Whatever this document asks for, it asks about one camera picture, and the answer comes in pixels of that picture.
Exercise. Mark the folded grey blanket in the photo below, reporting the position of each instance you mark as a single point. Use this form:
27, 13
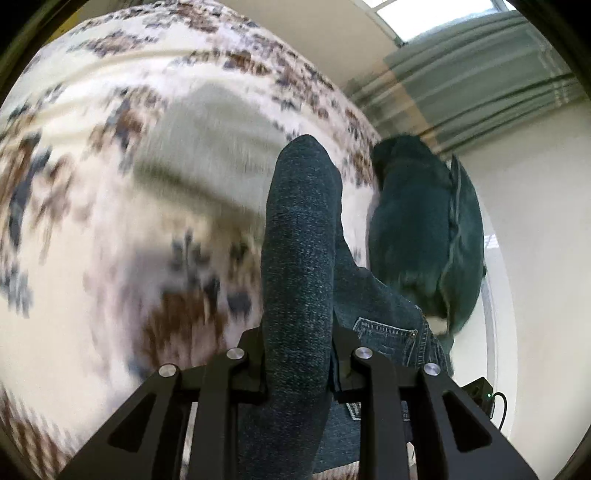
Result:
203, 138

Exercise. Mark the barred window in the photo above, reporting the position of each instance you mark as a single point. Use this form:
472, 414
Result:
438, 18

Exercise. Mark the green striped curtain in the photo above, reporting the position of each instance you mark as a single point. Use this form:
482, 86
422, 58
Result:
471, 83

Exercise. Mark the white headboard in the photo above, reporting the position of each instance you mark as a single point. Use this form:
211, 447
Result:
496, 323

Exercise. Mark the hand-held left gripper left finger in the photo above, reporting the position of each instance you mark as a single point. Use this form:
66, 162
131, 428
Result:
249, 364

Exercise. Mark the bed with floral sheet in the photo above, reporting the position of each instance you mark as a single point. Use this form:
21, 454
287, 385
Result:
92, 230

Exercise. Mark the blue denim pants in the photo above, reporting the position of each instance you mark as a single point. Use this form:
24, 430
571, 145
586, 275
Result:
300, 277

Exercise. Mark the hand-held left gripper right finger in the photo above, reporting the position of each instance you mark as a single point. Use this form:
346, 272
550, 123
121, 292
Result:
351, 369

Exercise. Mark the dark green plush blanket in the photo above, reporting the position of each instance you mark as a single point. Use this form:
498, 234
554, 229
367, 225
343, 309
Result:
415, 221

